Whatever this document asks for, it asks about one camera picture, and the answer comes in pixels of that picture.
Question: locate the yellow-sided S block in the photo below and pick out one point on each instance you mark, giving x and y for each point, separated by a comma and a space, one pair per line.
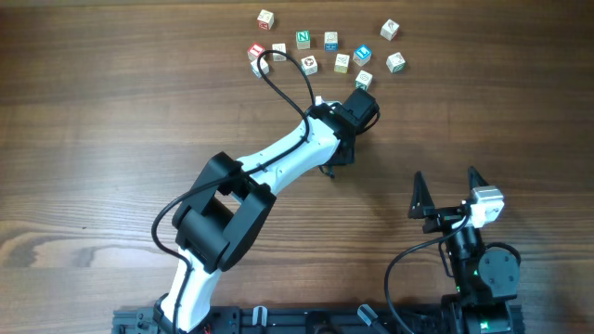
341, 64

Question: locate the white block far right top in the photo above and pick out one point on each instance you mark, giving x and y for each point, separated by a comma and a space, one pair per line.
389, 29

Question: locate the red-sided block top left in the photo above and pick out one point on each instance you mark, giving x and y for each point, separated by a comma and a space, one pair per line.
265, 20

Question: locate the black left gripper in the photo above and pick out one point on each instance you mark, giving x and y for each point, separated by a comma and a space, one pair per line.
349, 160

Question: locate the red I block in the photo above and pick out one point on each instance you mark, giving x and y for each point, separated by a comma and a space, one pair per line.
254, 51

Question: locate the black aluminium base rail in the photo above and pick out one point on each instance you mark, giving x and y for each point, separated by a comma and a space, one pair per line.
421, 318

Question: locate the green N block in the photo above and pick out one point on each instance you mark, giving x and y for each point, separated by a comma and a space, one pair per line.
303, 40

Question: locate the green Z block far right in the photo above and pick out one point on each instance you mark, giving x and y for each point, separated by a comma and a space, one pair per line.
395, 62

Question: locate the white plain block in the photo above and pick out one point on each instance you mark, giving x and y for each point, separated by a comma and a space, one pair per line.
279, 52

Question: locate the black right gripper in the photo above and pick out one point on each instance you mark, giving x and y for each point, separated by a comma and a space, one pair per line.
421, 199

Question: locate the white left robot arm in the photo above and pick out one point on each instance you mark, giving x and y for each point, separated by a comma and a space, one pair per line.
220, 217

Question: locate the blue L block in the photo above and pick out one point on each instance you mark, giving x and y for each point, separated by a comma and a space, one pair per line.
362, 55

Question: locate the green Z block lower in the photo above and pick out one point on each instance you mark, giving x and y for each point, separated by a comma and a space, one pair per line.
363, 80

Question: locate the green z block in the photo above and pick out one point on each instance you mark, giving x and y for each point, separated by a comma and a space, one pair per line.
363, 80
395, 62

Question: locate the white blue-sided block left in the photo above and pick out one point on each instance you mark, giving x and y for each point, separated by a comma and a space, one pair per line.
260, 67

